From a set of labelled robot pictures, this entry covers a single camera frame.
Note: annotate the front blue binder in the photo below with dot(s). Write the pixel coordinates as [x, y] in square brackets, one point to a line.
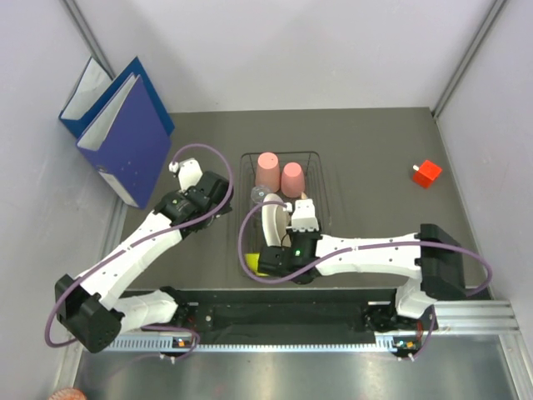
[127, 143]

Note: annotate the white plate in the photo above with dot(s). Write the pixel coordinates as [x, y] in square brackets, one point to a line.
[275, 220]

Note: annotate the blue binder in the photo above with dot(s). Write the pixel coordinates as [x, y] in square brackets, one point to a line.
[94, 88]
[127, 143]

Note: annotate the pink cup right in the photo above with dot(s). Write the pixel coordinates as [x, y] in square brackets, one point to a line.
[292, 180]

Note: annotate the red cube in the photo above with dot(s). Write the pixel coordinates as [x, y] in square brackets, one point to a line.
[425, 174]

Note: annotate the black wire dish rack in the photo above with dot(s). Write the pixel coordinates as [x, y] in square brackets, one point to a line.
[315, 188]

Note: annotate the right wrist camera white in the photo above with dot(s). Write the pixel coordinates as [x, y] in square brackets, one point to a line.
[303, 217]

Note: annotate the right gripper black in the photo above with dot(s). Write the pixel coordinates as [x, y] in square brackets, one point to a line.
[295, 233]

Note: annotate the pink cup left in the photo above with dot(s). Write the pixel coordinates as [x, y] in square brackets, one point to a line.
[268, 171]

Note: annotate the pink cup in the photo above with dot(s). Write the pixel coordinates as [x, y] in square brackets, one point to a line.
[268, 171]
[292, 180]

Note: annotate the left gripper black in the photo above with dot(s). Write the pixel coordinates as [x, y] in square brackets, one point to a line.
[224, 210]

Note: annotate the aluminium rail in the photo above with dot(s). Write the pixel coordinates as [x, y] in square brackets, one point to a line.
[470, 318]

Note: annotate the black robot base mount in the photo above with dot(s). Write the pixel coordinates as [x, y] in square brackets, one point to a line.
[282, 316]

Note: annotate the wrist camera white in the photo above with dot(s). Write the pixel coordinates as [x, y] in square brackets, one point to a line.
[187, 172]
[303, 217]

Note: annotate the yellow-green bowl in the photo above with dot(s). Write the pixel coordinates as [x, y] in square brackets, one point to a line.
[252, 262]

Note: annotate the clear wine glass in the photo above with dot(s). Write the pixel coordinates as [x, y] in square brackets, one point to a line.
[259, 193]

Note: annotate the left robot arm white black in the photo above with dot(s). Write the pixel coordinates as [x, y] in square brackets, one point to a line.
[92, 306]

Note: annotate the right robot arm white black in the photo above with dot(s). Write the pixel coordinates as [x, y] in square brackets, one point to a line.
[427, 259]

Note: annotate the rear blue binder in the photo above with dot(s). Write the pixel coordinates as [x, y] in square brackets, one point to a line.
[94, 88]

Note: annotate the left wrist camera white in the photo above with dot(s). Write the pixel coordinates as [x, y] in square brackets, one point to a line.
[187, 172]

